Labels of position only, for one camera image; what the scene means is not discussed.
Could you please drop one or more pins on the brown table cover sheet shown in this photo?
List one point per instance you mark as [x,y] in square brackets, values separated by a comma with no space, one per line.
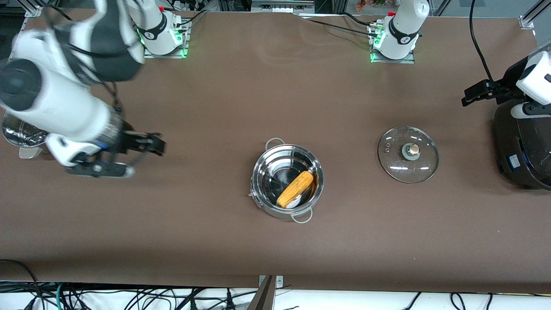
[215,107]

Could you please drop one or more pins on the silver corner bracket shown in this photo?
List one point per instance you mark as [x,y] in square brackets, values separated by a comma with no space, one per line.
[526,23]

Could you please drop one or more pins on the aluminium frame profile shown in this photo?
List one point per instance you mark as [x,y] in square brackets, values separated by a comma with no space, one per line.
[538,8]

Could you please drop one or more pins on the black rice cooker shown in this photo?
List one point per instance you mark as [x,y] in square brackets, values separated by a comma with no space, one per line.
[521,159]

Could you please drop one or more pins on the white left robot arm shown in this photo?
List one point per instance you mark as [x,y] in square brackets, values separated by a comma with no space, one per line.
[402,30]

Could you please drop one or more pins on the stainless steel steamer pot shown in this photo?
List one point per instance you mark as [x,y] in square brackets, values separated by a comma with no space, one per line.
[21,135]

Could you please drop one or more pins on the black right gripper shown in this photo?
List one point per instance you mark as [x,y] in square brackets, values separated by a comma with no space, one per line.
[129,142]

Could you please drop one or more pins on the dark metal bar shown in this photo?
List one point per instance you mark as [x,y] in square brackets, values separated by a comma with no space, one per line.
[262,299]

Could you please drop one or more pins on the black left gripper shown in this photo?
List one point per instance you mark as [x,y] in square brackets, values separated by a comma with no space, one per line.
[502,95]

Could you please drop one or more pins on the grey metal box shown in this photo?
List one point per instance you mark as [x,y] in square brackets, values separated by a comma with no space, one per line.
[280,6]

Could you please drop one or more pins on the glass pot lid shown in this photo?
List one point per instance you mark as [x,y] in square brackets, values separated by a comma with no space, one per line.
[396,163]

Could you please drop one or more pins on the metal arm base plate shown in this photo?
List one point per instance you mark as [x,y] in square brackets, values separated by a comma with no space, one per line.
[163,56]
[391,61]

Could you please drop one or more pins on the yellow corn cob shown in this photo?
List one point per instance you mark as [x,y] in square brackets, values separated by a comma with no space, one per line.
[295,189]

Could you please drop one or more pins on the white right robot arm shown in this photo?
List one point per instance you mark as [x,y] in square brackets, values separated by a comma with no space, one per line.
[56,103]

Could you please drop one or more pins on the silver metal clamp bracket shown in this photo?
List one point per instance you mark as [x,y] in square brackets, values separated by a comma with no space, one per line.
[279,280]

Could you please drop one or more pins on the stainless steel cooking pot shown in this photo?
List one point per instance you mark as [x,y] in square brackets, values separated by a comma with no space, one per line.
[269,172]

